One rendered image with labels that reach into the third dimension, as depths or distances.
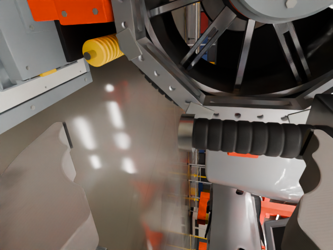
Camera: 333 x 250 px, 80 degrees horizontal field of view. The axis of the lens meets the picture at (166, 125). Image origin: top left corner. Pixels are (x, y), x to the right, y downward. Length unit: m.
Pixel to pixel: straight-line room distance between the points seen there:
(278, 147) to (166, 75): 0.28
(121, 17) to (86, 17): 0.07
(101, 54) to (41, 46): 0.34
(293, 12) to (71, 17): 0.38
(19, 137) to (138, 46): 0.73
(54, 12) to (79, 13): 0.06
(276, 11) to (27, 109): 0.86
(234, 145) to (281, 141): 0.04
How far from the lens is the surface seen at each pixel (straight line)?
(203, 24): 4.31
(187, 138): 0.21
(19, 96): 0.92
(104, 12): 0.45
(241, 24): 0.87
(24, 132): 1.04
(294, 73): 0.55
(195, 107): 0.44
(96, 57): 0.50
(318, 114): 0.29
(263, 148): 0.22
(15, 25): 0.75
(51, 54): 0.82
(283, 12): 0.26
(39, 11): 0.54
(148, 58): 0.43
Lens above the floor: 0.79
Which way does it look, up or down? 14 degrees down
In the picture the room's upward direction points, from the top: 94 degrees clockwise
